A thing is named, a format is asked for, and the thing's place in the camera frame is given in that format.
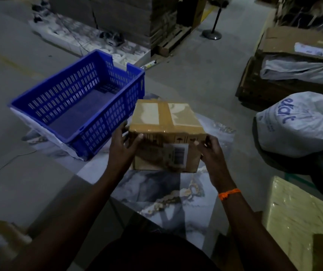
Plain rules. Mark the yellow wrapped package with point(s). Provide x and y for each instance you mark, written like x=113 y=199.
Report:
x=296 y=217

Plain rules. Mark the large brown carton with label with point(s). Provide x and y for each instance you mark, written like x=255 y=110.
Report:
x=291 y=42

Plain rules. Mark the person's right thumb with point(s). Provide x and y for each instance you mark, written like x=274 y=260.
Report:
x=199 y=146

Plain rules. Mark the black stand with round base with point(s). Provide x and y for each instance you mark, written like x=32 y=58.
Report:
x=213 y=25

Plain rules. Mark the wooden pallet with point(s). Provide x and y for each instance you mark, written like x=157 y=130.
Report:
x=174 y=39

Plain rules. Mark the person's left thumb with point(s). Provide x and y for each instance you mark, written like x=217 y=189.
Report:
x=137 y=140

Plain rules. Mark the person's right hand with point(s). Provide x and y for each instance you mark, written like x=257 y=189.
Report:
x=213 y=159

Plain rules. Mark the person's left forearm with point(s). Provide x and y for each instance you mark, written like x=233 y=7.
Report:
x=65 y=222

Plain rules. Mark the person's right forearm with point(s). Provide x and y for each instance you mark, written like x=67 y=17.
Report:
x=249 y=231

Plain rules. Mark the white plastic sheet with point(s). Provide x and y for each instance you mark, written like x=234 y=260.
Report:
x=45 y=135

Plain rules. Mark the person's left hand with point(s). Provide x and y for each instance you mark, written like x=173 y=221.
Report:
x=121 y=155

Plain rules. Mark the stack of flattened cardboard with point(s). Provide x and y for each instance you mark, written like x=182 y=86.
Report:
x=122 y=16

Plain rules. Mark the white plastic bag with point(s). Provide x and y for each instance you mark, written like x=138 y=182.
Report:
x=299 y=69

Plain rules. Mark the taped brown cardboard box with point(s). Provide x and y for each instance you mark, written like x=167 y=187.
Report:
x=167 y=132

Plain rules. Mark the small brown cardboard box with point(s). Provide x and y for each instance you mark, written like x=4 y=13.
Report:
x=3 y=239

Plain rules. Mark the row of white trays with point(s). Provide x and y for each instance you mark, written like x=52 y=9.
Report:
x=88 y=39

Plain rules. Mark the orange wrist thread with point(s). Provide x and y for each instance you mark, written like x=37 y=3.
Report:
x=229 y=194

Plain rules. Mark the large white printed sack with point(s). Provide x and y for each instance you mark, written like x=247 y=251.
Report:
x=299 y=124

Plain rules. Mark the blue plastic crate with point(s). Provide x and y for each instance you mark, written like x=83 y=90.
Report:
x=79 y=101

